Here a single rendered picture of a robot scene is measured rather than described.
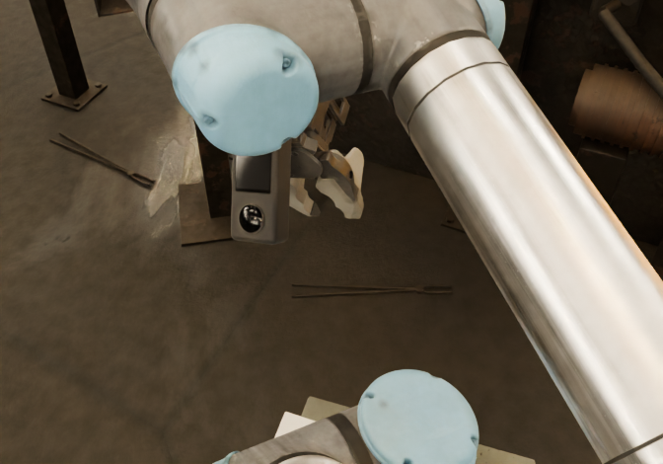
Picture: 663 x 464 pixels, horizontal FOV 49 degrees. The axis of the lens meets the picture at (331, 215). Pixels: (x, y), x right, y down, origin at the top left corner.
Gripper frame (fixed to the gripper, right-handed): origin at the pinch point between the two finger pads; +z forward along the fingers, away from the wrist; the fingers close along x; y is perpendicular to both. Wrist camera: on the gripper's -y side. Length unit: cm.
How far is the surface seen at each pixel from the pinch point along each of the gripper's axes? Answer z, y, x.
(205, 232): 64, 27, 67
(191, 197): 65, 37, 75
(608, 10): 36, 59, -19
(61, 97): 58, 63, 127
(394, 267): 79, 29, 26
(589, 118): 44, 44, -17
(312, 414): 34.4, -13.5, 13.5
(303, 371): 66, 0, 34
